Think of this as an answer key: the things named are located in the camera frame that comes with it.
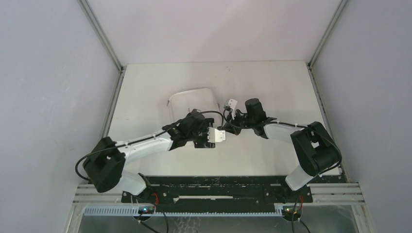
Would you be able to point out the left circuit board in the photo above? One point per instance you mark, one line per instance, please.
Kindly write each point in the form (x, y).
(146, 210)

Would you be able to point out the grey box lid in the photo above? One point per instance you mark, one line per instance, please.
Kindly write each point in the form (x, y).
(182, 103)

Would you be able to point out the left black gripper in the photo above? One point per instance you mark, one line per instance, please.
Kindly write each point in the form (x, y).
(206, 123)

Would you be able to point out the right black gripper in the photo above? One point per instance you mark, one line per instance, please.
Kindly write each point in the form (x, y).
(231, 125)

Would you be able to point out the right circuit board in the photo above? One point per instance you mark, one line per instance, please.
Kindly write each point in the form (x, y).
(289, 210)

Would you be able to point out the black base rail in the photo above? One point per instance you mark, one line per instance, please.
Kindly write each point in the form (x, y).
(222, 194)

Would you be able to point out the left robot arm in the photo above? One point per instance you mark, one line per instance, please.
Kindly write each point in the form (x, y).
(106, 165)

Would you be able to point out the circuit board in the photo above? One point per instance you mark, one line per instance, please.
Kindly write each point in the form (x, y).
(146, 210)
(289, 210)

